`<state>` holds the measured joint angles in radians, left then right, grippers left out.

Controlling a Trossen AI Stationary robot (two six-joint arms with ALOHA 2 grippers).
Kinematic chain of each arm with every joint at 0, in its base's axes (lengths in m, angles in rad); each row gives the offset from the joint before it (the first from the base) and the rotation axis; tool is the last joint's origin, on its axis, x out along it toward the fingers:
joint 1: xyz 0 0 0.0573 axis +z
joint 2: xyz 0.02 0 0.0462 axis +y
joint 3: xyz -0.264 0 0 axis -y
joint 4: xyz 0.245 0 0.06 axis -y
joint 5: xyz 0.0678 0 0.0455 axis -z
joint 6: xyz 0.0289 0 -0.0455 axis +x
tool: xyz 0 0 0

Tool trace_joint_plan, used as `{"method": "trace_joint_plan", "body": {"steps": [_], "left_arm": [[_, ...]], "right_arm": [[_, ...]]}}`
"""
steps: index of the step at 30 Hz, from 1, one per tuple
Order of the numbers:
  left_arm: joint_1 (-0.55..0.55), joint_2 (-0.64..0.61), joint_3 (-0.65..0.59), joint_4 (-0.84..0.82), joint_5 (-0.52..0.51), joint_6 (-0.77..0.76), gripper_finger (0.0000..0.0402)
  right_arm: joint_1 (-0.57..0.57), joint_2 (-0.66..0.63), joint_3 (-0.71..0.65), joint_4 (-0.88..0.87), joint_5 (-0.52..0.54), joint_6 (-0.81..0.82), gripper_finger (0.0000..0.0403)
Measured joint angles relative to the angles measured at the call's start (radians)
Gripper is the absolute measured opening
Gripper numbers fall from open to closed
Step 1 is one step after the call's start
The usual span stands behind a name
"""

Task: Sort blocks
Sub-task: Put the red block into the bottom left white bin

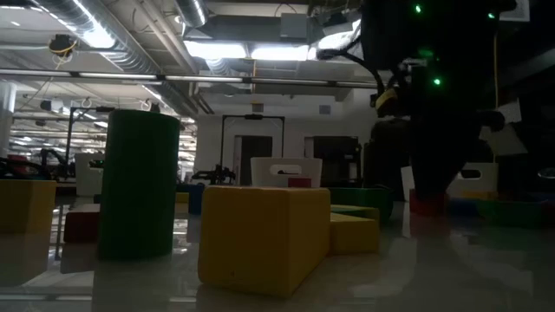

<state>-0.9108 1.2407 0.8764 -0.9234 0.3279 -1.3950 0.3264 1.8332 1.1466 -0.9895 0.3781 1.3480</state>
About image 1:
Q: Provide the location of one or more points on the white column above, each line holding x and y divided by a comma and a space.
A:
8, 121

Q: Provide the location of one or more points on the grey white panel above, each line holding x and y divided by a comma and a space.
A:
507, 143

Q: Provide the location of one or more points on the background black robot arm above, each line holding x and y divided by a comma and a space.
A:
214, 175

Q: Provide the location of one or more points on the blue cube block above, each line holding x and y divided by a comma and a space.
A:
193, 199

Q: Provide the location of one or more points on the grey ceiling box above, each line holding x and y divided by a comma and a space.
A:
294, 26

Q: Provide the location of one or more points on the red cube block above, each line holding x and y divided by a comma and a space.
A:
299, 182
427, 206

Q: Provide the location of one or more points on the ceiling light panel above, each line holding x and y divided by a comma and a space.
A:
217, 50

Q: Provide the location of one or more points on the dark cabinet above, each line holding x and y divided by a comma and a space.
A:
336, 160

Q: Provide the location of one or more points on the red bar block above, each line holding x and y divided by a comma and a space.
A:
82, 223

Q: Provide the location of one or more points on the grey horizontal rail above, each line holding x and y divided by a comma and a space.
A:
117, 76

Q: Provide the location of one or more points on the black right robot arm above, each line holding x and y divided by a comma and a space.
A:
433, 34

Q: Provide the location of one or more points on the red black background equipment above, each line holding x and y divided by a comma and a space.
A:
17, 167

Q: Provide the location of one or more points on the green cube block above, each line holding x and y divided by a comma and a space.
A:
507, 214

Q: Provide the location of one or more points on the silver round ventilation duct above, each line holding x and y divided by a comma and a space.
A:
193, 13
134, 58

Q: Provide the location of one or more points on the black station frame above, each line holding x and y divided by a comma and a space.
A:
252, 116
86, 109

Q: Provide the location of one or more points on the white plastic table sheet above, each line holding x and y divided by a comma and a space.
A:
433, 268

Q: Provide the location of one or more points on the short blue cylinder block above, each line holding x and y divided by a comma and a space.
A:
461, 208

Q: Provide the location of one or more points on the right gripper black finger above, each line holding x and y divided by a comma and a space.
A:
438, 160

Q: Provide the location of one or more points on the green blocks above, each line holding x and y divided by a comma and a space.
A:
139, 186

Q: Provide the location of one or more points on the white plastic bin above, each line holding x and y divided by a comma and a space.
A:
264, 171
89, 177
485, 184

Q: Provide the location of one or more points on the white ceiling box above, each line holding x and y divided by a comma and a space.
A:
516, 11

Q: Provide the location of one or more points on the yellow cube block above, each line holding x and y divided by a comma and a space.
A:
26, 208

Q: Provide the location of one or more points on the green arch block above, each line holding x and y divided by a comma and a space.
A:
364, 196

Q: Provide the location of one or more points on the yellow bar block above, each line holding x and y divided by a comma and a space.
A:
182, 198
474, 196
353, 234
260, 238

